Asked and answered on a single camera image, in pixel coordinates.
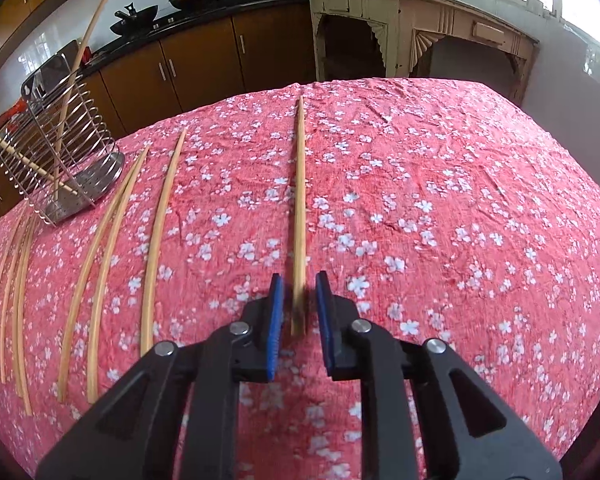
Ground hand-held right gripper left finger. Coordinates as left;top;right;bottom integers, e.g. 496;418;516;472
35;274;286;480

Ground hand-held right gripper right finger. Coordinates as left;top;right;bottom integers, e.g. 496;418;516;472
314;270;563;480

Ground metal wire utensil holder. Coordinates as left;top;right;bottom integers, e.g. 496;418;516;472
0;42;126;226

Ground red floral tablecloth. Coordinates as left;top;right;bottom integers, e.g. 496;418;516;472
0;77;600;480

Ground brown kitchen base cabinets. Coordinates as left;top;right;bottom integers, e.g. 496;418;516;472
0;0;316;221

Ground cream wooden side table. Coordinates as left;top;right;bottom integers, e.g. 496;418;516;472
305;0;541;106

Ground black wok with handle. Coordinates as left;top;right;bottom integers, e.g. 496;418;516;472
110;4;160;36

